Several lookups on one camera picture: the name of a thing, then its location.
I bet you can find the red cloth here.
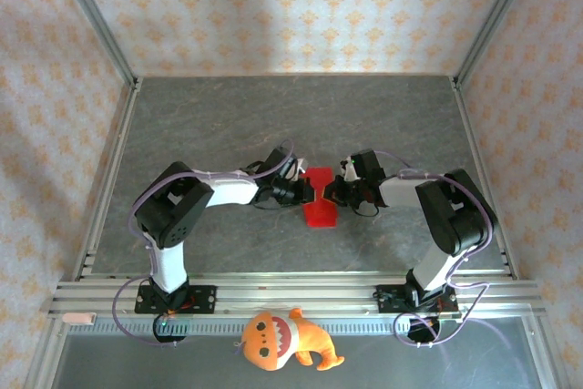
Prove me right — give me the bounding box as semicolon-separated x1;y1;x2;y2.
301;165;339;230

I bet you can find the orange shark plush toy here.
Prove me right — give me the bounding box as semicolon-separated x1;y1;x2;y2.
232;306;346;373

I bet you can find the pink tag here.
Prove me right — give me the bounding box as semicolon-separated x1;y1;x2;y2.
62;312;97;325

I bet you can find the aluminium mounting rail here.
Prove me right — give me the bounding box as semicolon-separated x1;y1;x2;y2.
45;272;546;320

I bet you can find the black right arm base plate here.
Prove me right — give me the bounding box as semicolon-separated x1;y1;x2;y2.
373;283;459;316

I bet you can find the aluminium side rail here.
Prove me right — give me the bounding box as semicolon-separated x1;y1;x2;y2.
449;75;521;282
72;77;143;282

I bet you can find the grey slotted cable duct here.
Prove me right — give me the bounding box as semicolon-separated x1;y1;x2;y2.
67;316;525;336

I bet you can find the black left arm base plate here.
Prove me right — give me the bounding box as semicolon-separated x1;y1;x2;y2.
135;285;218;316

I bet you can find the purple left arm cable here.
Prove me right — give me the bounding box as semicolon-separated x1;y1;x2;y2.
111;138;297;349

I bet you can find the aluminium frame post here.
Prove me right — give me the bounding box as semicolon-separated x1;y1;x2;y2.
453;0;543;87
47;0;140;89

